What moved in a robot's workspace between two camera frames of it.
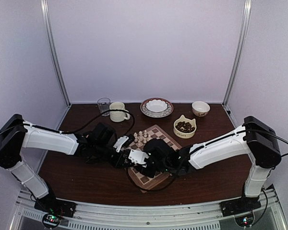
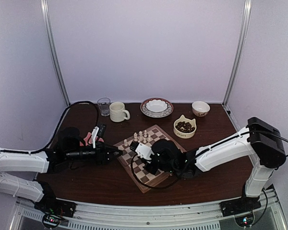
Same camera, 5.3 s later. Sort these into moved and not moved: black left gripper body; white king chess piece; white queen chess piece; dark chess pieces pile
Moved: black left gripper body
Not moved: dark chess pieces pile; white king chess piece; white queen chess piece
